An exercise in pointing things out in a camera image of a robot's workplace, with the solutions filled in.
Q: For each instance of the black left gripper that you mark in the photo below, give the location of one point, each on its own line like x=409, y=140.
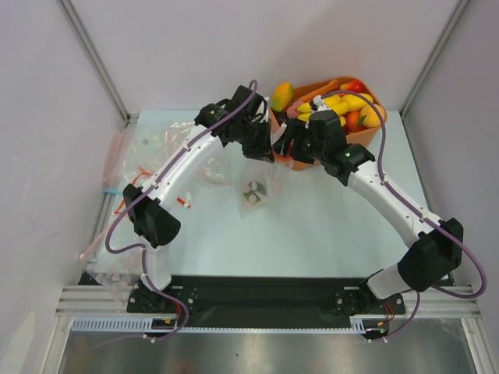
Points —
x=263, y=151

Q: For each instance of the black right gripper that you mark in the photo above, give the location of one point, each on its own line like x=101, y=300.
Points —
x=298, y=142

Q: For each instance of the clear red-dotted zip bag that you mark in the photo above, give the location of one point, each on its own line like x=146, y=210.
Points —
x=263, y=173

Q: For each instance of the green red toy mango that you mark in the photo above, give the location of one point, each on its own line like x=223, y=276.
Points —
x=254, y=192

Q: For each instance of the yellow toy banana bunch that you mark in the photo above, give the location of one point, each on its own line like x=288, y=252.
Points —
x=343, y=104

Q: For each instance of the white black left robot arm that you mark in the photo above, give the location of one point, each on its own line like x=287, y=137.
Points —
x=148, y=206

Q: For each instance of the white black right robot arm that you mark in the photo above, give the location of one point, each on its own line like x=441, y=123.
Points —
x=432, y=243

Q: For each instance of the clear zip bag pile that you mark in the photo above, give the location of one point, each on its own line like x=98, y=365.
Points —
x=142, y=147

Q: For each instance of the pink toy peach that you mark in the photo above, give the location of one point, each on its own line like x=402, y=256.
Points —
x=298, y=108

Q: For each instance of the yellow green toy mango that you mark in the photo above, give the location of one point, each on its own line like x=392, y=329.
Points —
x=281, y=96

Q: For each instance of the orange plastic fruit basket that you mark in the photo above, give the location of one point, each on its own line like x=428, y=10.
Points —
x=363, y=137

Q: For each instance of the orange toy carrot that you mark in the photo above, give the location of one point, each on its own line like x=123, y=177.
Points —
x=309, y=92

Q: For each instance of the yellow orange toy peach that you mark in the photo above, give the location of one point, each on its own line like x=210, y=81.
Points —
x=368, y=116

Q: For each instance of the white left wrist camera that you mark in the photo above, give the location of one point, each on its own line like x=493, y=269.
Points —
x=263, y=110

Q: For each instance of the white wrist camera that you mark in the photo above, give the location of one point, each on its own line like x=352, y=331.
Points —
x=317, y=104
x=263, y=110

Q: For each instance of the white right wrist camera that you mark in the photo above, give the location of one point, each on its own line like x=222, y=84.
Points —
x=317, y=104

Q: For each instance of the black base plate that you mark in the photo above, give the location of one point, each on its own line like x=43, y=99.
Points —
x=261, y=321

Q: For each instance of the aluminium front rail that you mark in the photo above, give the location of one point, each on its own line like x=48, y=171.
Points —
x=306, y=301

